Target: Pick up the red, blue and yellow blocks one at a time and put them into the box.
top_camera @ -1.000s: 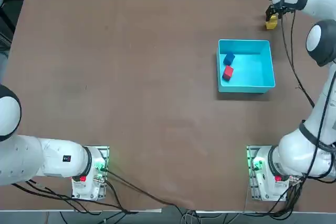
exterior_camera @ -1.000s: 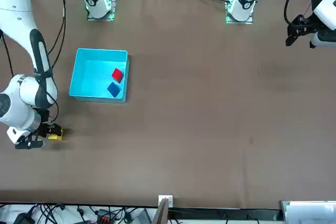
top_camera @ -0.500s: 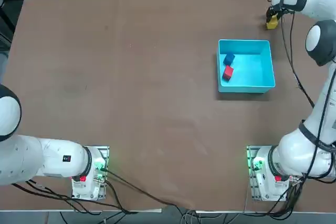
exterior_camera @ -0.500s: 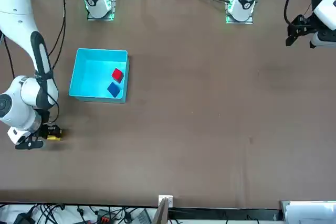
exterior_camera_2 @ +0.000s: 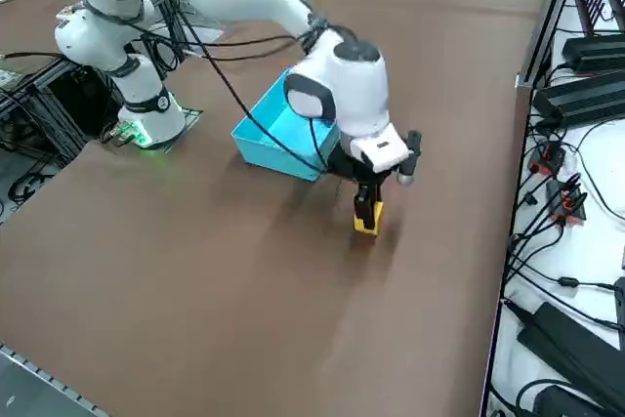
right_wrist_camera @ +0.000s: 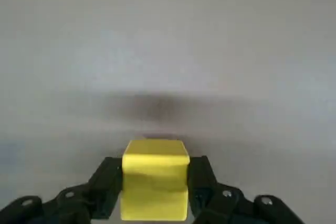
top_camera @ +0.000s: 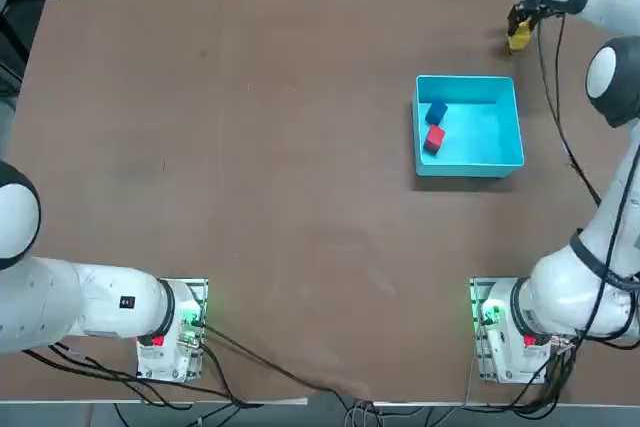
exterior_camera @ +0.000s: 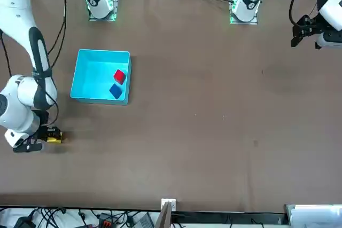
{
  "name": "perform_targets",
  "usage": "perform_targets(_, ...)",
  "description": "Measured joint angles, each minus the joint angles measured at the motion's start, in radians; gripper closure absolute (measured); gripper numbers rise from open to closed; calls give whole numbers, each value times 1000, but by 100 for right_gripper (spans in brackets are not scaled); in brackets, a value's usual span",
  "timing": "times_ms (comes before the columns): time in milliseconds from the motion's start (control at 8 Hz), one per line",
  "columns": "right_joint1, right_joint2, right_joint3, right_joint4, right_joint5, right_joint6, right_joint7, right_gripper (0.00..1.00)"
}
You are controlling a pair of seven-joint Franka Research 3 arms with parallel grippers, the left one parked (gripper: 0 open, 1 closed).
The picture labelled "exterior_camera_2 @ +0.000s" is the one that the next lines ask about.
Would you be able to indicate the yellow cube block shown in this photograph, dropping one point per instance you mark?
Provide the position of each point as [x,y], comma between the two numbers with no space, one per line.
[376,221]

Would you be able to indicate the black slotted rack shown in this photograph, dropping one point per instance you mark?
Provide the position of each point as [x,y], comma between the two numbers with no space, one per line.
[593,2]

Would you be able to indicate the black aluminium frame stand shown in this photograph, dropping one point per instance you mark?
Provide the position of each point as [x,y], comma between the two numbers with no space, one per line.
[46,104]

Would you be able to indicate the large black power brick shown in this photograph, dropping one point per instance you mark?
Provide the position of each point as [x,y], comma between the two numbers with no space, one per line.
[561,339]

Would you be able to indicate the cyan plastic box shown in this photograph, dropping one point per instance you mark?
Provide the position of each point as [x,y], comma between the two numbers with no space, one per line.
[273,158]

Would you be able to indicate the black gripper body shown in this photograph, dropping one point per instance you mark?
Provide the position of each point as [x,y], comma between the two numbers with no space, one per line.
[354,170]

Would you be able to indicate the ribbed black power brick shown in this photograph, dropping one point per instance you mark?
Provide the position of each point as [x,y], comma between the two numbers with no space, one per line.
[581,99]

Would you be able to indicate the orange black plug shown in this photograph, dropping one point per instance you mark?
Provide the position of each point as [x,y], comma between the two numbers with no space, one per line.
[549,158]

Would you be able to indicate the orange black clamp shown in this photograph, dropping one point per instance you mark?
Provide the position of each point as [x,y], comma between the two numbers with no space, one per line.
[566,204]

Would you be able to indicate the aluminium camera post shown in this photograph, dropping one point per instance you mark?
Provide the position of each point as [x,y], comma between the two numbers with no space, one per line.
[552,12]

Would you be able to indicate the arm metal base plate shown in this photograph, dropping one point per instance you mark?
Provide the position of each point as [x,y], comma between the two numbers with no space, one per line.
[193,116]

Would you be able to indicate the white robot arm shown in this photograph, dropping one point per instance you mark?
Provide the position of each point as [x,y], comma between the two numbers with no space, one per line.
[361,95]

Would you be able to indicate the grey metal rail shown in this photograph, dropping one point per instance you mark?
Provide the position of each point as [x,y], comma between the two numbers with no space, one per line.
[29,368]

